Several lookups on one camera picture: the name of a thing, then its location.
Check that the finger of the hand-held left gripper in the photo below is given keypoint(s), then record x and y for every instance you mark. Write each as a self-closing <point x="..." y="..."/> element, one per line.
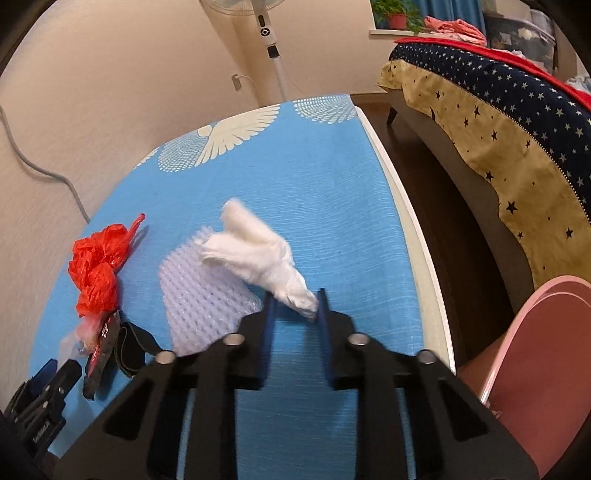
<point x="39" y="376"/>
<point x="67" y="376"/>

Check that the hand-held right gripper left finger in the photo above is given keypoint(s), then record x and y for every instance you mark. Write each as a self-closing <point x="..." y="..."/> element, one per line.
<point x="258" y="350"/>

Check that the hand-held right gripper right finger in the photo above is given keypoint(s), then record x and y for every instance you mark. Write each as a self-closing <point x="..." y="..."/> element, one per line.
<point x="337" y="350"/>

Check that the clear plastic bag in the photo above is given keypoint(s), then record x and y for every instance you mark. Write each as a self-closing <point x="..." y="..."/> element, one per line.
<point x="76" y="341"/>

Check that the black packet red label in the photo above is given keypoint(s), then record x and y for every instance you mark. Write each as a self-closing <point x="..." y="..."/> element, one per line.
<point x="99" y="355"/>

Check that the purple bubble sheet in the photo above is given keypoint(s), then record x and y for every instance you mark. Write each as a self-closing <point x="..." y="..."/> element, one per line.
<point x="198" y="300"/>

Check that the white tissue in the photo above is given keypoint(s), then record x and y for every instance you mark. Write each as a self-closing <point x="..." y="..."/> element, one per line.
<point x="268" y="258"/>

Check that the orange plastic bag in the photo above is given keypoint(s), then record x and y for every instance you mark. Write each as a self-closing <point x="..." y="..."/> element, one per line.
<point x="97" y="277"/>

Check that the pink bin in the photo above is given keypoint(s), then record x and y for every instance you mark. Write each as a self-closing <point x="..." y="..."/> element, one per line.
<point x="531" y="392"/>

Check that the blue tablecloth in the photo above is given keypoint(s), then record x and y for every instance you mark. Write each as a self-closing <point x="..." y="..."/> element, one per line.
<point x="300" y="184"/>

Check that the bed with starry cover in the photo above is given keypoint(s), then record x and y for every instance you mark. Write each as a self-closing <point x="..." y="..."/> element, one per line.
<point x="508" y="120"/>

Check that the white window sill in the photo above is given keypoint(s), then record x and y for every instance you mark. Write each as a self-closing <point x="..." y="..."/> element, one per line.
<point x="392" y="32"/>

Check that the white standing fan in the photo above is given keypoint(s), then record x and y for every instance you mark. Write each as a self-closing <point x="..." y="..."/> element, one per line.
<point x="270" y="27"/>

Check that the red blanket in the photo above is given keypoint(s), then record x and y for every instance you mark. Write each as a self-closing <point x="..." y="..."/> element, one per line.
<point x="508" y="57"/>

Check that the potted green plant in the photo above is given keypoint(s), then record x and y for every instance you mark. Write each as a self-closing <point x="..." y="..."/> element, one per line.
<point x="397" y="16"/>

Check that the pink clothes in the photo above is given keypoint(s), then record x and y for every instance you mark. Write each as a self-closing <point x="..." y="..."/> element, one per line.
<point x="452" y="28"/>

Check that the clear storage box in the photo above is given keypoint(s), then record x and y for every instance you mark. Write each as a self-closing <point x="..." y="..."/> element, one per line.
<point x="517" y="37"/>

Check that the blue curtain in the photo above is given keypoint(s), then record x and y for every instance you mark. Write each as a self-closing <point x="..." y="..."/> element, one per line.
<point x="457" y="9"/>

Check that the grey bed frame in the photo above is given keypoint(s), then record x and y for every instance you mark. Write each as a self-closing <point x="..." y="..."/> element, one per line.
<point x="461" y="184"/>

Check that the white wall socket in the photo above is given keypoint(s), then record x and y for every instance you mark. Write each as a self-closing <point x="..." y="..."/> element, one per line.
<point x="238" y="82"/>

